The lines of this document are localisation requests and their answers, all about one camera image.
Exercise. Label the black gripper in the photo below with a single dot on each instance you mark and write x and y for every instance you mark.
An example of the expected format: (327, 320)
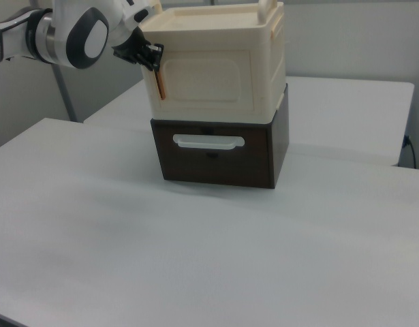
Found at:
(131, 51)

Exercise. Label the dark brown drawer box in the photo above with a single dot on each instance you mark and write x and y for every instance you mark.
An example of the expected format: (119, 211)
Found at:
(226, 167)

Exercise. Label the cream cabinet door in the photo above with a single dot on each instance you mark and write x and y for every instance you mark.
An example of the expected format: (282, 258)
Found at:
(202, 80)

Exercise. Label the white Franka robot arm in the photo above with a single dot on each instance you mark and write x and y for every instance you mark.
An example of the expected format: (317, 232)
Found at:
(86, 37)

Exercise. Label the cream plastic cabinet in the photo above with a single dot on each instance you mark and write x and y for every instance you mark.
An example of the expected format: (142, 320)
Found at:
(267, 51)

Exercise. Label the grey partition post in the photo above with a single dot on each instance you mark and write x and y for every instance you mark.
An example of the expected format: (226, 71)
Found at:
(63, 92)

